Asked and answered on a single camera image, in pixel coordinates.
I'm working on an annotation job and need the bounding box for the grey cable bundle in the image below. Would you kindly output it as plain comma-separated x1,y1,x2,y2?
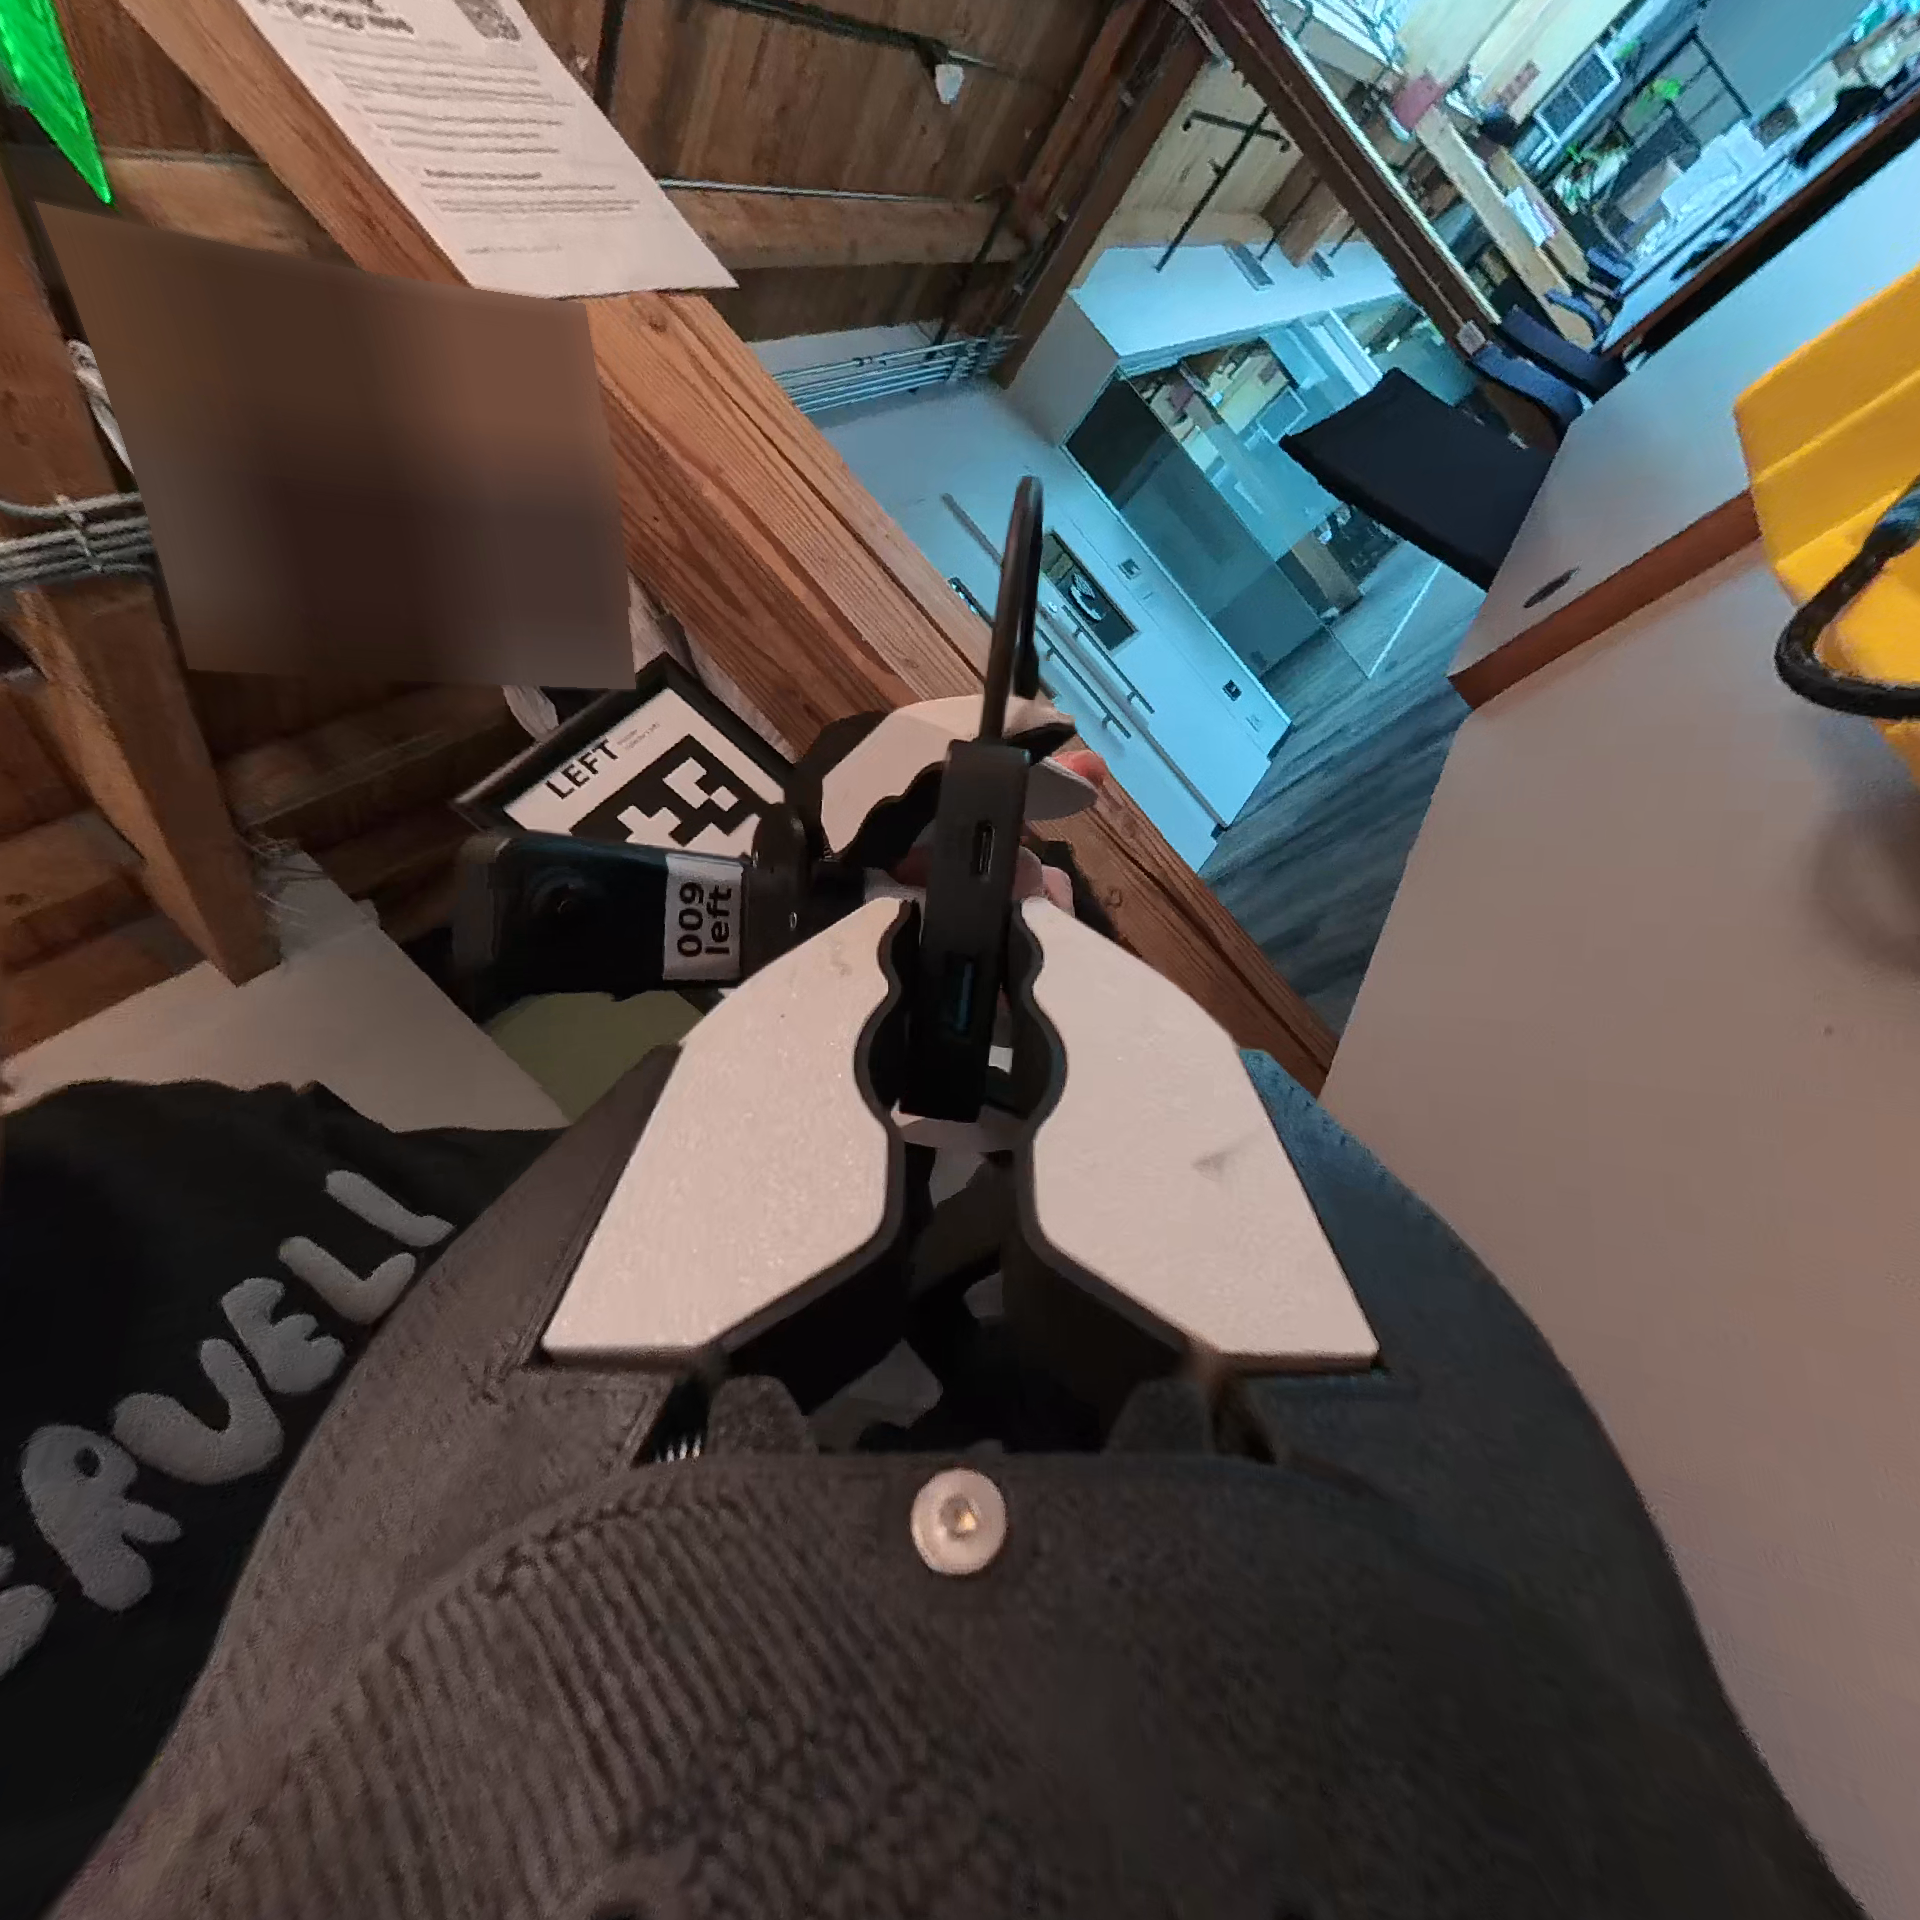
0,491,155,594

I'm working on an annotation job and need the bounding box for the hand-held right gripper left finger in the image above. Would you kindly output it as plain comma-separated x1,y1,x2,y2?
535,898,919,1367

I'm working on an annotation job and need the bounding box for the green sign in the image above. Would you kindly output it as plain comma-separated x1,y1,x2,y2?
0,0,117,207

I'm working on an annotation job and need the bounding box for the paper notice sheet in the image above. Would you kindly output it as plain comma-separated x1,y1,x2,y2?
245,0,740,298

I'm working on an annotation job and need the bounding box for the black usb hub with cable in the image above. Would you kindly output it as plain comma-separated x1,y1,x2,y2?
896,472,1052,1125

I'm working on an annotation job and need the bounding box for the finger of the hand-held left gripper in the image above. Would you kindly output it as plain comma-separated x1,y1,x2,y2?
1016,715,1109,824
819,696,968,863

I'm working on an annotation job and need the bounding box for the yellow plastic bin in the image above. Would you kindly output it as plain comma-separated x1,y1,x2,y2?
1731,269,1920,762

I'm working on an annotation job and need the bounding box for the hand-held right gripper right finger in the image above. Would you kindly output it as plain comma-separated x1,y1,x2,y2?
994,900,1387,1377

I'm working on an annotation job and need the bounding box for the wooden post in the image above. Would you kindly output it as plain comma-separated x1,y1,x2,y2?
122,0,1337,1094

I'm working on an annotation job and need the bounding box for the person's black printed sweatshirt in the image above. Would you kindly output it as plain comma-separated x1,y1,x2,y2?
0,1077,579,1920

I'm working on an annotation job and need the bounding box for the grey table with wooden edge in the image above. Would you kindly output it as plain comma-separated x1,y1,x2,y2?
1446,91,1920,709

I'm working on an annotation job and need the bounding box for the white kitchen counter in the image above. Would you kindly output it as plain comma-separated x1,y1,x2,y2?
901,486,1295,835

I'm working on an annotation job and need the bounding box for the black fabric screen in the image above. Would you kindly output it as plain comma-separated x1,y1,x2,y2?
1275,368,1556,594

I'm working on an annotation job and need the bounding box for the black usb cable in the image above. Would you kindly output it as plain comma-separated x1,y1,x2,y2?
1773,480,1920,724

